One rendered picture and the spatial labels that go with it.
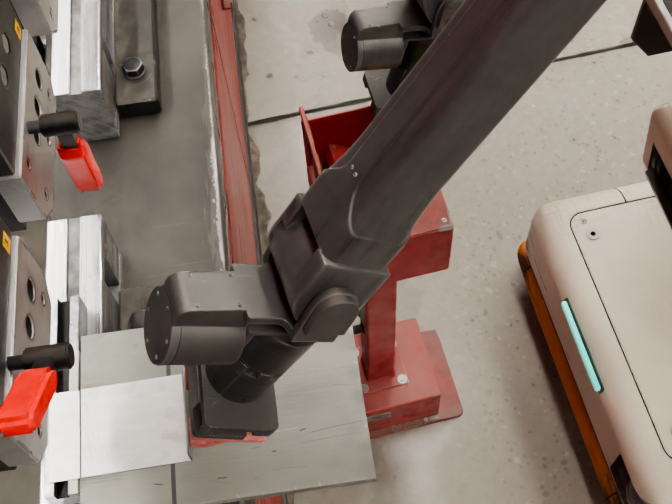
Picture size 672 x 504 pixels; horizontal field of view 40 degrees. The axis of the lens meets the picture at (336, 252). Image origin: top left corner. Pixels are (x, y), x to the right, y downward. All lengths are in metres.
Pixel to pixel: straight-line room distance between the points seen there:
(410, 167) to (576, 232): 1.26
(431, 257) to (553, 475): 0.76
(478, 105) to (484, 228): 1.57
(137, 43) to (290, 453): 0.63
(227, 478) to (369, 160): 0.37
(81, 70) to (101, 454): 0.49
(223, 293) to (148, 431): 0.25
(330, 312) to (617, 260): 1.22
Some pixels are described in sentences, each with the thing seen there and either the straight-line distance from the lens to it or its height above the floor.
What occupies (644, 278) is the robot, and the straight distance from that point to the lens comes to 1.79.
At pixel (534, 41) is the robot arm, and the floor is 1.41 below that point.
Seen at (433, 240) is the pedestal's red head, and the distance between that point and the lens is 1.22.
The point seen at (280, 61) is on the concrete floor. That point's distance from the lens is 2.42.
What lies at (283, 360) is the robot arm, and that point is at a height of 1.17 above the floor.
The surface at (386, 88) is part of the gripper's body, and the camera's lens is 1.18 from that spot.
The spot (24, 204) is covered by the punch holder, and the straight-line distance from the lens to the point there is 0.75.
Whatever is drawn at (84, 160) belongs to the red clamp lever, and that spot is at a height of 1.20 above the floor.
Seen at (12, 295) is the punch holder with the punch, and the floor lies 1.25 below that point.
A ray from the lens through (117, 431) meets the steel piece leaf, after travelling 0.88.
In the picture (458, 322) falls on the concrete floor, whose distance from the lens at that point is 2.00.
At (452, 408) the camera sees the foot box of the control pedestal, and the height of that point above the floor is 0.01.
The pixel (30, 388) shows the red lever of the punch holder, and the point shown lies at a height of 1.30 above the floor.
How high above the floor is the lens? 1.80
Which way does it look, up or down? 60 degrees down
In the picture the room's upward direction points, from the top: 5 degrees counter-clockwise
